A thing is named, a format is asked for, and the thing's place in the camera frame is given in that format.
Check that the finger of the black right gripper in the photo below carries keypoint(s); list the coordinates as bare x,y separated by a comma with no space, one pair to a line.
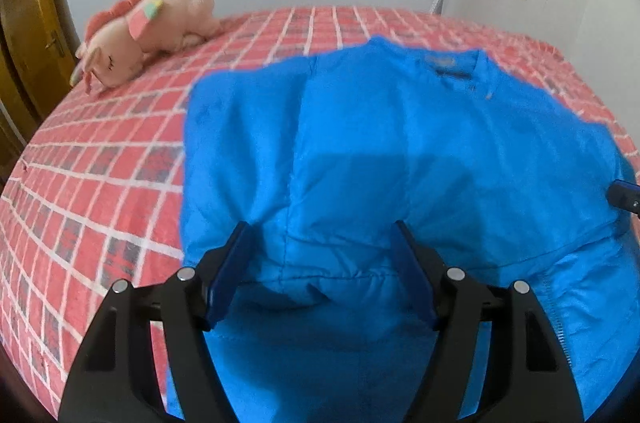
624,195

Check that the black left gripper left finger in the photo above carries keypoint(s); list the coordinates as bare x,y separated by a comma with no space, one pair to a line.
114,378

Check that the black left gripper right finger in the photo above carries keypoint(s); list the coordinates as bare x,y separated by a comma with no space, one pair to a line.
496,356

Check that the blue puffer jacket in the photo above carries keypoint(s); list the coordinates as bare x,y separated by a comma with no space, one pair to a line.
322,155

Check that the red plaid bed sheet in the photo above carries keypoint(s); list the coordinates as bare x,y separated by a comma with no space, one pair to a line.
95,195

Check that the wooden door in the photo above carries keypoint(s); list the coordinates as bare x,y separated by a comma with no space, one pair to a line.
36,65

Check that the pink plush unicorn toy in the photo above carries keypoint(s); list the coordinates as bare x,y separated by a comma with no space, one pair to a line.
119,41

